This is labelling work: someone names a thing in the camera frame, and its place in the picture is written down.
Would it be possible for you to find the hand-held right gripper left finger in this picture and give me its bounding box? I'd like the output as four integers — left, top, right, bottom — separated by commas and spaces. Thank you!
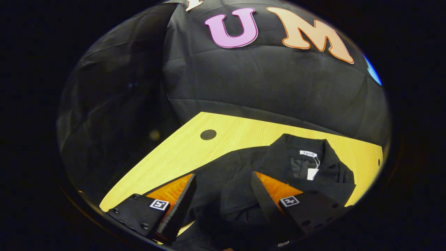
106, 173, 197, 244

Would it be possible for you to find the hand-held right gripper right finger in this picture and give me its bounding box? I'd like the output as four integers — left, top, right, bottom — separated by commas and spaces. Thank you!
251, 171, 354, 242

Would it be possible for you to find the black garment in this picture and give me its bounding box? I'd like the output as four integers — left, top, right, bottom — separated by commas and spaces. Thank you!
171, 134, 356, 251

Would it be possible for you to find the black backdrop cloth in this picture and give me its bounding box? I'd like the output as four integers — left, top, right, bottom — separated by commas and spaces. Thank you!
57, 0, 391, 206

